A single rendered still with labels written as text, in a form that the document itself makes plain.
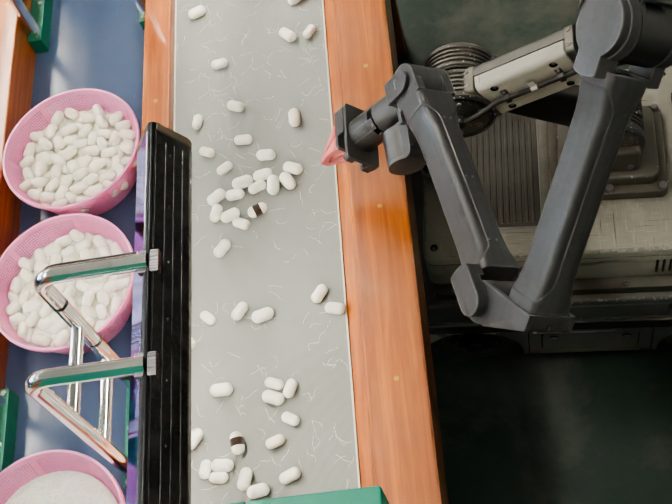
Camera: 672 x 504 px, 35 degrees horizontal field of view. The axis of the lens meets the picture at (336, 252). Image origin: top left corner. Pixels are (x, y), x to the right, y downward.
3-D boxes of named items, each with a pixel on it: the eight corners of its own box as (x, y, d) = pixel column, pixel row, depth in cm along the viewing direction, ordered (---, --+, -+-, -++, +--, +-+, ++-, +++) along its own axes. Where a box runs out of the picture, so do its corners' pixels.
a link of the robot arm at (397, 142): (450, 73, 163) (402, 65, 158) (466, 139, 158) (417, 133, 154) (409, 114, 172) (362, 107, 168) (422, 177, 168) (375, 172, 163)
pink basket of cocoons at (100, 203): (156, 107, 213) (140, 77, 205) (154, 222, 200) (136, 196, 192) (29, 128, 217) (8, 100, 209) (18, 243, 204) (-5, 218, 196)
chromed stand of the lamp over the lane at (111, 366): (242, 366, 183) (156, 238, 144) (245, 481, 173) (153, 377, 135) (135, 380, 185) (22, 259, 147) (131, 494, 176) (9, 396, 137)
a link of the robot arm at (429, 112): (551, 305, 141) (485, 302, 136) (526, 327, 145) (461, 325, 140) (454, 63, 163) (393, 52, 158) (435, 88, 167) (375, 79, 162)
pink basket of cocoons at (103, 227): (125, 215, 202) (106, 189, 194) (173, 328, 189) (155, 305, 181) (-5, 279, 201) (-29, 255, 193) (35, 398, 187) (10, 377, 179)
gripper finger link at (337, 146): (307, 169, 176) (344, 142, 170) (306, 132, 179) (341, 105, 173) (340, 181, 180) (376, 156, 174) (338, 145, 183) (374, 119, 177)
